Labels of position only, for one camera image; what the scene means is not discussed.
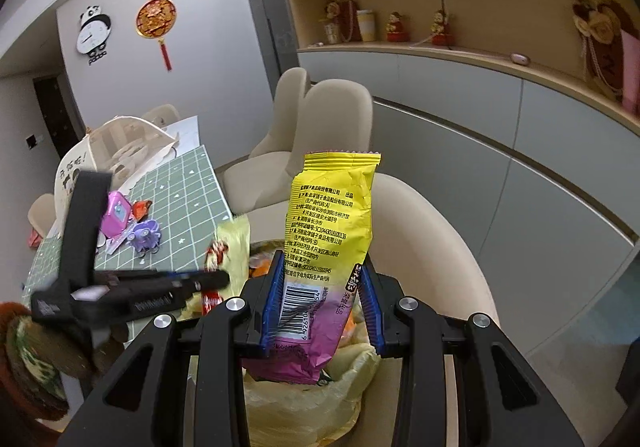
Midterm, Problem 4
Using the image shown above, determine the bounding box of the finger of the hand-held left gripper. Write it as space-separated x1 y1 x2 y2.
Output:
105 271 232 297
92 268 211 279

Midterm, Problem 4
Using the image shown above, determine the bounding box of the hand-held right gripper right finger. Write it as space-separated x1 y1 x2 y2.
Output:
356 263 586 447

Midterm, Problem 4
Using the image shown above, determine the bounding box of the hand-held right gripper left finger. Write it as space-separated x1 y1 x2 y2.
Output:
57 249 288 447

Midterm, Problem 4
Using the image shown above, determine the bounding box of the yellow red snack wrapper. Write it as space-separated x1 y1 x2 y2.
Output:
182 216 252 320

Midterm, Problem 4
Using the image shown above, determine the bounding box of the yellow pink snack packet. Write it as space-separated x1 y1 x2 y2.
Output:
241 150 382 385

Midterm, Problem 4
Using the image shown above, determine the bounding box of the waste bin with yellow liner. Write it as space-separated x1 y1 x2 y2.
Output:
242 237 381 447

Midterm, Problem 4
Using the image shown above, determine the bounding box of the pink toy box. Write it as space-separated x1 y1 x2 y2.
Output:
100 192 132 238

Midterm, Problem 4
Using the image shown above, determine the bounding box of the purple plastic toy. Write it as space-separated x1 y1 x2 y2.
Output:
125 221 162 253

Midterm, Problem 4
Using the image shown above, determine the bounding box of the beige chair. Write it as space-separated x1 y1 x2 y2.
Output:
235 172 501 363
222 79 374 215
248 68 313 160
27 193 58 238

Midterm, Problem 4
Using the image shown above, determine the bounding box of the green checked tablecloth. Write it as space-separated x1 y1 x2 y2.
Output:
30 144 233 338

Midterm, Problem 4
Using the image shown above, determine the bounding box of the folding mesh food cover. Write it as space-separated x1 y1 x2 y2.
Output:
54 114 178 228

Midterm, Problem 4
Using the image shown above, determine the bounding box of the dark door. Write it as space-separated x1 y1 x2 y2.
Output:
32 74 83 162

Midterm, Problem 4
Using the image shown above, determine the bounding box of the grey sideboard cabinet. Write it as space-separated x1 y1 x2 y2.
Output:
297 49 640 358

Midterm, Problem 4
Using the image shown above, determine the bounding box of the dark grey tall cabinet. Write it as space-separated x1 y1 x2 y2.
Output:
235 0 301 148

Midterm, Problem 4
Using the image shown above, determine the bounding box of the red seated figurine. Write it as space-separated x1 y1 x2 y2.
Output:
386 11 407 44
431 9 455 46

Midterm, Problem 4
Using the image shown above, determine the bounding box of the cream cup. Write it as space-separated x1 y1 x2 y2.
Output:
357 9 377 42

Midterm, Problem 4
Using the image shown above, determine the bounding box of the pink gift bag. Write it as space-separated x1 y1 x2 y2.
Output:
620 27 640 115

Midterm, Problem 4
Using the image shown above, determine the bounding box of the large dressed doll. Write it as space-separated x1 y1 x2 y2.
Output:
565 0 636 102

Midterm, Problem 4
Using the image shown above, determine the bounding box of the panda wall clock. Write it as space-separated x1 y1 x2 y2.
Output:
76 5 112 66

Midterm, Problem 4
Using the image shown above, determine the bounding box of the red knot wall ornament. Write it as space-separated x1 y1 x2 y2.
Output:
135 0 178 72

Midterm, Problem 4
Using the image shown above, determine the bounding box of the white cable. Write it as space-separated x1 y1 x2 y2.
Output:
410 0 447 49

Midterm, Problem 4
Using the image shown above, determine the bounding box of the wooden wall shelf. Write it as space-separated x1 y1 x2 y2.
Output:
272 0 640 138

